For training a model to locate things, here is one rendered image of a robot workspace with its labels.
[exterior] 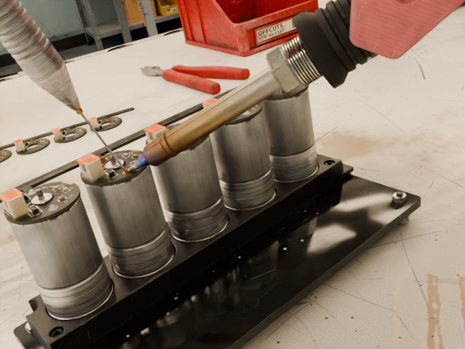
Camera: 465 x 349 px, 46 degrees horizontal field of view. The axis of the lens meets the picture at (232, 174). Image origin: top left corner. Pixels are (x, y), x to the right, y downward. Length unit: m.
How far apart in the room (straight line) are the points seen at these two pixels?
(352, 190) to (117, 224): 0.11
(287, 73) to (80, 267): 0.09
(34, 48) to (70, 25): 4.51
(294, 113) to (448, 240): 0.08
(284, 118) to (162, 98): 0.24
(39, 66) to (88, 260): 0.07
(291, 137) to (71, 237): 0.10
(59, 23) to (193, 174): 4.47
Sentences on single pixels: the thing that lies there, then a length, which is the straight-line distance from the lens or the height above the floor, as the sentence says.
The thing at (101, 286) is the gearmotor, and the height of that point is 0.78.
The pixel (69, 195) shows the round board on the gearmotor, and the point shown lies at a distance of 0.19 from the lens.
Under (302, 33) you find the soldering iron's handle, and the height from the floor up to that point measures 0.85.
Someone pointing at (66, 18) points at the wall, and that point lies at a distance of 4.66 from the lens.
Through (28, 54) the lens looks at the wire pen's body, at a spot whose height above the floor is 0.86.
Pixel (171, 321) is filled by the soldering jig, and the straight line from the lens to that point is 0.20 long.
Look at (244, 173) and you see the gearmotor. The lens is 0.22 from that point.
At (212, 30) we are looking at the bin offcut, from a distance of 0.57.
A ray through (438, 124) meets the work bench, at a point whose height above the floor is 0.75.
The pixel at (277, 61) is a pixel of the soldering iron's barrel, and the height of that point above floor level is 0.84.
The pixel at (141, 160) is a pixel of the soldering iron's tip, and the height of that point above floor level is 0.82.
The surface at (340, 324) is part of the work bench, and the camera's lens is 0.20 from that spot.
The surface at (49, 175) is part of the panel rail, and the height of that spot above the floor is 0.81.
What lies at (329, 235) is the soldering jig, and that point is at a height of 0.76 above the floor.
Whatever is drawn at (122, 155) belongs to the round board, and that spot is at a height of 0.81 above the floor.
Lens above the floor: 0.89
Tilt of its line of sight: 27 degrees down
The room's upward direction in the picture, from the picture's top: 11 degrees counter-clockwise
